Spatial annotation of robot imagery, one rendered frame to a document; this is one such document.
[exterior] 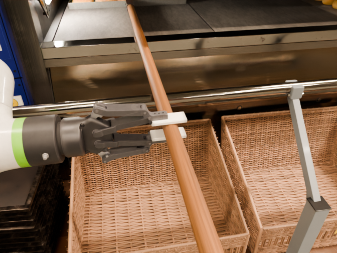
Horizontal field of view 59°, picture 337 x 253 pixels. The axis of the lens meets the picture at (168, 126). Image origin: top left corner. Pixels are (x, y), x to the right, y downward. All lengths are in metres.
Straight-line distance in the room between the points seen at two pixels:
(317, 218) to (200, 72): 0.64
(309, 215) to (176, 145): 0.45
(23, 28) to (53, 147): 0.59
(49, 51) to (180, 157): 0.70
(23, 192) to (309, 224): 0.79
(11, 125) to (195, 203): 0.35
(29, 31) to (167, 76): 0.48
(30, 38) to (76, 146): 0.59
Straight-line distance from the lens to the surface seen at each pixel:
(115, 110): 0.55
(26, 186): 1.00
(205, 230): 0.41
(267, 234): 1.06
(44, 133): 0.56
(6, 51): 1.08
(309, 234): 0.90
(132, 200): 1.26
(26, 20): 1.06
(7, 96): 0.64
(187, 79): 1.15
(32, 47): 1.09
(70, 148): 0.56
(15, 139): 0.57
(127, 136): 0.60
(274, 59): 1.27
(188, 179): 0.46
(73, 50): 1.07
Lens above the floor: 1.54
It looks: 36 degrees down
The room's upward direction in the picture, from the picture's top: straight up
